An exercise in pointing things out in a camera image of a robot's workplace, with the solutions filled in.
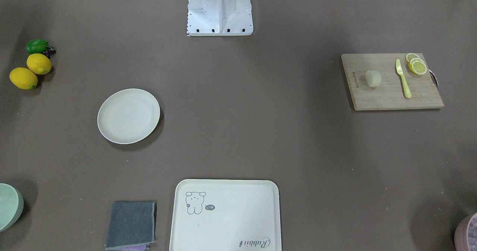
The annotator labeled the cream round plate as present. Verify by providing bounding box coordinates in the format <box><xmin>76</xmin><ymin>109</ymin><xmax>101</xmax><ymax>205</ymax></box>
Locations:
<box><xmin>97</xmin><ymin>88</ymin><xmax>161</xmax><ymax>144</ymax></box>

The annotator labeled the cream rectangular tray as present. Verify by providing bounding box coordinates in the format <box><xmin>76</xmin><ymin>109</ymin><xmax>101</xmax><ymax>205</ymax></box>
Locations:
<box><xmin>169</xmin><ymin>179</ymin><xmax>282</xmax><ymax>251</ymax></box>

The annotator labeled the bamboo cutting board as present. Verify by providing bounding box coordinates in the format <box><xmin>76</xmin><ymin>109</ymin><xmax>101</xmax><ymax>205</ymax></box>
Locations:
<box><xmin>341</xmin><ymin>53</ymin><xmax>443</xmax><ymax>111</ymax></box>

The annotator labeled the grey folded cloth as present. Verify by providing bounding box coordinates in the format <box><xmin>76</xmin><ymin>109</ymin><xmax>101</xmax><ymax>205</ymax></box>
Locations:
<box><xmin>105</xmin><ymin>201</ymin><xmax>156</xmax><ymax>251</ymax></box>

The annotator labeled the yellow plastic knife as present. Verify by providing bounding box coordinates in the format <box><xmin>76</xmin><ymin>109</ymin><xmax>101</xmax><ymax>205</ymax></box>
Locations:
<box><xmin>395</xmin><ymin>58</ymin><xmax>412</xmax><ymax>99</ymax></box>

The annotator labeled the lemon slice back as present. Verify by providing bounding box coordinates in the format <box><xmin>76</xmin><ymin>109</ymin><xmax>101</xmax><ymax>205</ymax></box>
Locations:
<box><xmin>405</xmin><ymin>53</ymin><xmax>421</xmax><ymax>63</ymax></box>

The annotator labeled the lemon slice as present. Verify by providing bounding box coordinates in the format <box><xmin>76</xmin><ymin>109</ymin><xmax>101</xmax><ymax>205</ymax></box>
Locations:
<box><xmin>408</xmin><ymin>58</ymin><xmax>428</xmax><ymax>75</ymax></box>
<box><xmin>405</xmin><ymin>53</ymin><xmax>421</xmax><ymax>63</ymax></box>

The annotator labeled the lemon slice front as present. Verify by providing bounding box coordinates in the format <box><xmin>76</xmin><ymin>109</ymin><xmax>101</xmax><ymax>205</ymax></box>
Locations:
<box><xmin>408</xmin><ymin>58</ymin><xmax>428</xmax><ymax>75</ymax></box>

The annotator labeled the yellow lemon near lime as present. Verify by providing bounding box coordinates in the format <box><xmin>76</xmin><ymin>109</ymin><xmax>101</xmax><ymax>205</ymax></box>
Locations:
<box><xmin>26</xmin><ymin>54</ymin><xmax>52</xmax><ymax>75</ymax></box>

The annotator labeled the green lime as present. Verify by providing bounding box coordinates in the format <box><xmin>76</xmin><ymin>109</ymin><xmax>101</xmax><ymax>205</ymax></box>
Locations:
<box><xmin>25</xmin><ymin>39</ymin><xmax>50</xmax><ymax>54</ymax></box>

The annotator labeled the yellow lemon outer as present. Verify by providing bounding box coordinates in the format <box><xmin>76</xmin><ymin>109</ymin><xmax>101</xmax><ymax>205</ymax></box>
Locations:
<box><xmin>10</xmin><ymin>67</ymin><xmax>38</xmax><ymax>90</ymax></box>

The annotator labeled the mint green bowl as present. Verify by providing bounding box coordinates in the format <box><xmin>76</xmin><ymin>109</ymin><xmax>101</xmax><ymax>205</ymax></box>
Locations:
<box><xmin>0</xmin><ymin>183</ymin><xmax>24</xmax><ymax>232</ymax></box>

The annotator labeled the pink bowl of ice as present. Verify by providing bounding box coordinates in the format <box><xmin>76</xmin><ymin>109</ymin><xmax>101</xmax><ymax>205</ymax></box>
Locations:
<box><xmin>454</xmin><ymin>213</ymin><xmax>477</xmax><ymax>251</ymax></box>

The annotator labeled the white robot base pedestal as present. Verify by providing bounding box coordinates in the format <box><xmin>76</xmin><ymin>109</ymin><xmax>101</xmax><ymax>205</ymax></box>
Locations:
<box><xmin>186</xmin><ymin>0</ymin><xmax>254</xmax><ymax>36</ymax></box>

